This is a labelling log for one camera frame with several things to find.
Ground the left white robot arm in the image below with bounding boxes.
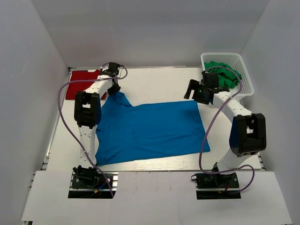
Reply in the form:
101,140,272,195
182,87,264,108
74,62,121,167

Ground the folded red t shirt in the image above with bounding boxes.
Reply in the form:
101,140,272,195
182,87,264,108
65,70,101,100

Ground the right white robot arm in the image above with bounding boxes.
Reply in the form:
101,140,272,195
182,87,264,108
184,72,266,187

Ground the blue t shirt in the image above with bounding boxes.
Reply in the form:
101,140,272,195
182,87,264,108
96,92,210,165

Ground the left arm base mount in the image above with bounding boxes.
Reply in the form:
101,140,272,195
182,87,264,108
68,166,118,199

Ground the green t shirt in basket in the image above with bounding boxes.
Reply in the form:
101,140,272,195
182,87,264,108
204,61,242,89

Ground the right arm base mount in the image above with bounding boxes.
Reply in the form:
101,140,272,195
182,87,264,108
191,173,241,200

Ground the white plastic basket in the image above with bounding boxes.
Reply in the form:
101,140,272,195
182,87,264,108
201,52,254,100

